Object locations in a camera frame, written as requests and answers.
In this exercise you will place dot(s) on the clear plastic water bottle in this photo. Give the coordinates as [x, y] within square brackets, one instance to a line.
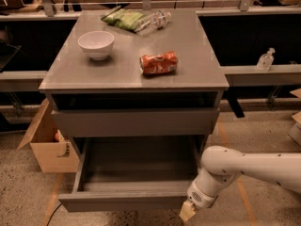
[154, 21]

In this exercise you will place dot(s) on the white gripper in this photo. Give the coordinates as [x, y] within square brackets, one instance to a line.
[199, 198]

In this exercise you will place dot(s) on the white bowl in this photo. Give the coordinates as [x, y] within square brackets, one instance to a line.
[97, 45]

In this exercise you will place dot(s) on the grey top drawer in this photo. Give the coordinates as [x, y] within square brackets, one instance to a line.
[137, 122]

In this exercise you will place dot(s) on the crushed orange soda can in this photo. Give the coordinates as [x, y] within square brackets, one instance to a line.
[159, 64]

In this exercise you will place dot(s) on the cardboard box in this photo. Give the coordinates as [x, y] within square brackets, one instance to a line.
[54, 154]

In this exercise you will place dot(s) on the hand sanitizer pump bottle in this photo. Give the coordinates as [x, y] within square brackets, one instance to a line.
[265, 61]

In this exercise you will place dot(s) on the grey drawer cabinet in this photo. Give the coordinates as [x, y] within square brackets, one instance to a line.
[76, 82]

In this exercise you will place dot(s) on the grey drawer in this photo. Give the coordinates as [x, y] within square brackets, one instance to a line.
[133, 173]
[137, 122]

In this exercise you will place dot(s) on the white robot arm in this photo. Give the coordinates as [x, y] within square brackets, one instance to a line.
[221, 166]

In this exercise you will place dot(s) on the green chip bag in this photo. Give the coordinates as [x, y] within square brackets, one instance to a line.
[123, 18]

